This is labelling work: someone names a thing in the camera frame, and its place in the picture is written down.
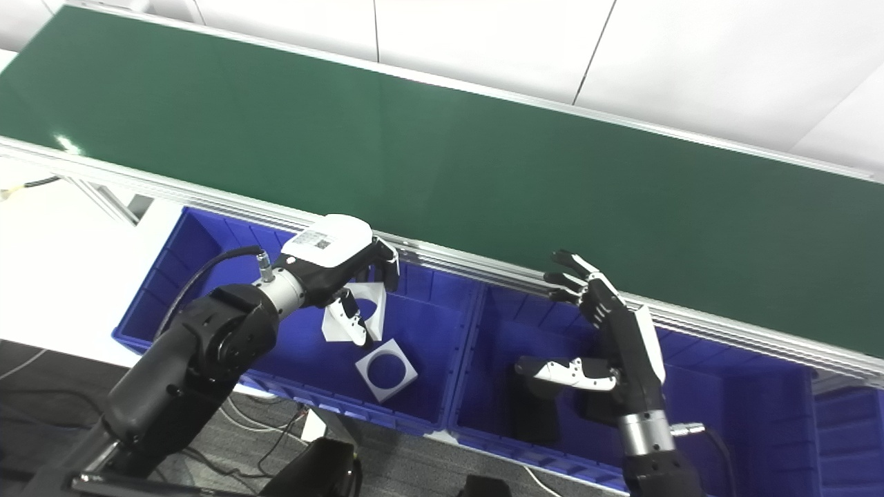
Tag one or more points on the blue plastic bin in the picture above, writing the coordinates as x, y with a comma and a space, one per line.
849, 442
428, 359
746, 414

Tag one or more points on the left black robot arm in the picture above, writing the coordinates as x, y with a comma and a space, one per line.
200, 359

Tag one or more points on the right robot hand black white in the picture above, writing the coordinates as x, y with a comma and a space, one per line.
632, 352

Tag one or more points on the green conveyor belt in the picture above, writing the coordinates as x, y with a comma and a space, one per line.
442, 166
483, 266

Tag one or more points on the aluminium conveyor support leg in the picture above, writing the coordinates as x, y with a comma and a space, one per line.
110, 200

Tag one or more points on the black robot left leg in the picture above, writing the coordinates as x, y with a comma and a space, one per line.
318, 473

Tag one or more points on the black block part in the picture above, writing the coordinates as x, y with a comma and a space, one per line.
535, 414

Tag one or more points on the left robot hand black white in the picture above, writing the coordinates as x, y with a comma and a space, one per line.
331, 241

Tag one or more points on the black robot leg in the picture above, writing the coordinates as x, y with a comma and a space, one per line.
318, 473
487, 486

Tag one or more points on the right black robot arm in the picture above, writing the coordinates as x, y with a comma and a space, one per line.
656, 462

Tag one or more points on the white square part with hole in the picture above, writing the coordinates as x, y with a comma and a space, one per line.
376, 304
404, 376

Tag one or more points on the black robot right leg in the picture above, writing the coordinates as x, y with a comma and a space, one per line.
487, 486

